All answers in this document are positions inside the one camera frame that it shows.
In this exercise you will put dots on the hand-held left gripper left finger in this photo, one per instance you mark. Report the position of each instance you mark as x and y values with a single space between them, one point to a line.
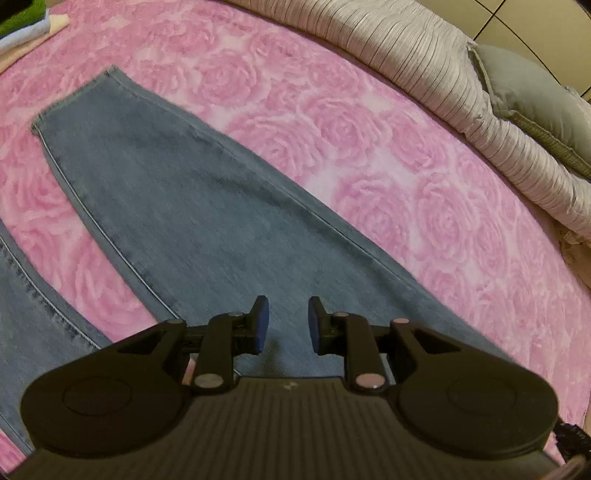
262 325

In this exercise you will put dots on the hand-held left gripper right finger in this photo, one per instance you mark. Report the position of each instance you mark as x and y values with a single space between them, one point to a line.
314 325

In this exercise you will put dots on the blue denim jeans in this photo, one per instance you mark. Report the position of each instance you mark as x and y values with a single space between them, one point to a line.
207 221

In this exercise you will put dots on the pink rose pattern blanket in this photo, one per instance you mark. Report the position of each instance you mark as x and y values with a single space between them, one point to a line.
369 161

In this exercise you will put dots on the beige striped duvet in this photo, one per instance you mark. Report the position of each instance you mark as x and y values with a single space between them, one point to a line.
415 60

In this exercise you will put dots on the grey cushion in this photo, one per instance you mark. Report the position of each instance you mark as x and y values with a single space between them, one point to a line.
531 92

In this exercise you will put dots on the cream wardrobe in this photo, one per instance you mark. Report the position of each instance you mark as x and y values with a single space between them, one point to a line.
531 27

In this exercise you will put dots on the green cloth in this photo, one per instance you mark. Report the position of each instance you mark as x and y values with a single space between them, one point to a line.
23 18

